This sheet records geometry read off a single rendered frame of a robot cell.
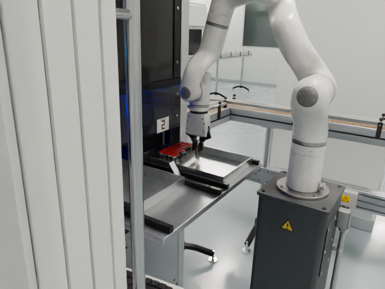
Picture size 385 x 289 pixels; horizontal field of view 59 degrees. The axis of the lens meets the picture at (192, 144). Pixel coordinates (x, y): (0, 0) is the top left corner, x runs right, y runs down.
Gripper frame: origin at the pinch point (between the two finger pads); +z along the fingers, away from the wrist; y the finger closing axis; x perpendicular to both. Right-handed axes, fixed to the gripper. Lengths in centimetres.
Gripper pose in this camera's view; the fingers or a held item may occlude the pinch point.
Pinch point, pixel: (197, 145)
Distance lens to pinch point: 148.1
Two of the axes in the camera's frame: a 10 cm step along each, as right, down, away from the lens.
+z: -0.3, 9.5, 3.1
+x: 5.4, -2.5, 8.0
